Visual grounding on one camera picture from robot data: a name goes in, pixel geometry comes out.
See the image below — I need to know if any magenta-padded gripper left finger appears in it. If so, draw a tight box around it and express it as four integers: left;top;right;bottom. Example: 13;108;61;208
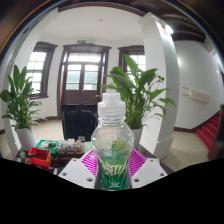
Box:
57;148;99;189

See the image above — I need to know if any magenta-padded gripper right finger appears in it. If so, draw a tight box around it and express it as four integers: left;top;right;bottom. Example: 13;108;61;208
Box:
128;148;168;189

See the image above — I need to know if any clear green-labelled drink bottle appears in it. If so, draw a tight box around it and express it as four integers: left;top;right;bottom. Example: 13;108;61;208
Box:
90;92;136;192

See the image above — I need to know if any flat green book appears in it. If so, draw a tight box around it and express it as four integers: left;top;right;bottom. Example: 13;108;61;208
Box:
83;141;94;154

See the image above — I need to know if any red plastic box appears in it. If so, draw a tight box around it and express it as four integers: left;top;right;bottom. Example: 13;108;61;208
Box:
27;146;53;169

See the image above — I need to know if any green box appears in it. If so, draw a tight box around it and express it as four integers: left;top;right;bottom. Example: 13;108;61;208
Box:
35;139;60;156

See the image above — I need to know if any black chair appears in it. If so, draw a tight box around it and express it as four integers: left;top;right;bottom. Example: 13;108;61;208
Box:
60;103;99;143

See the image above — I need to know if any potted plant in white pot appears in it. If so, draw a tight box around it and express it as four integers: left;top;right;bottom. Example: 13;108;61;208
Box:
0;64;44;153
101;54;177;151

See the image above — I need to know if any brown wooden glazed door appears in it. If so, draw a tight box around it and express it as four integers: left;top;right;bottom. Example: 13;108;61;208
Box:
57;43;112;118

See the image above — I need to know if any brown-framed window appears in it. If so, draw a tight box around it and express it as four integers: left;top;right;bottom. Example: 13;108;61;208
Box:
26;41;58;99
118;45;147;73

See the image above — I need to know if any white wall-mounted box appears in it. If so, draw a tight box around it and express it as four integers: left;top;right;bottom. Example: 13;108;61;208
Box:
182;87;212;104

